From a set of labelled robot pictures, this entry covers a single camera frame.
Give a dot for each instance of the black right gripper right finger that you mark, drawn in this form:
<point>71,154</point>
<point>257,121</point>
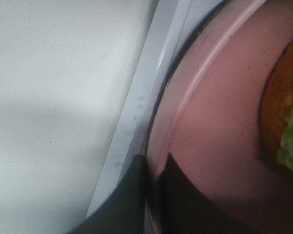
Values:
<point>184,209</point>

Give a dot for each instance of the burger with lettuce and cheese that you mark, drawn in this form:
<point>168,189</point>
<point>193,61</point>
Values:
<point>276,111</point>

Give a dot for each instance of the pink round plate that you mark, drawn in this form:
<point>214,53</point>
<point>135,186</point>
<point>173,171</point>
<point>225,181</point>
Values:
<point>208,118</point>

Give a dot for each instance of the white microwave oven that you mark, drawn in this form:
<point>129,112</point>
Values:
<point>173,26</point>

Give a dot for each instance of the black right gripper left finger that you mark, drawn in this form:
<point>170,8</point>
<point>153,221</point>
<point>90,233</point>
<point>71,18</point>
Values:
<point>124,210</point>

